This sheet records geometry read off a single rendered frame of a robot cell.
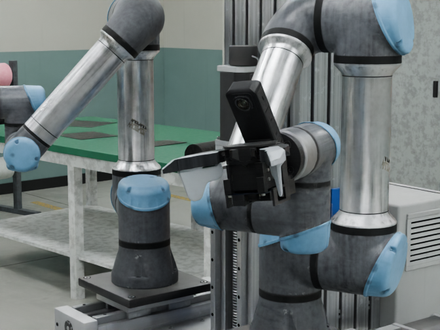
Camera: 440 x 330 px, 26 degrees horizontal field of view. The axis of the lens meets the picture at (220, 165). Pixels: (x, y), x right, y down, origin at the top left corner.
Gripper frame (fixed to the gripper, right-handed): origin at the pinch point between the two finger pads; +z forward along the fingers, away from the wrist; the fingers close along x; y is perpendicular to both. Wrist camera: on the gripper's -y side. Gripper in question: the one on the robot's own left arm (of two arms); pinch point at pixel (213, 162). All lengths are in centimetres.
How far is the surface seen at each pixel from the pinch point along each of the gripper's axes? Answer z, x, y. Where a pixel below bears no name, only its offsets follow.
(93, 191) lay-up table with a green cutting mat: -464, 349, 63
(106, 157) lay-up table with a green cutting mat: -320, 236, 27
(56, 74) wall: -633, 494, -28
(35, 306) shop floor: -315, 294, 107
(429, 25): -588, 125, -26
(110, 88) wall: -689, 473, -9
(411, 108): -594, 146, 33
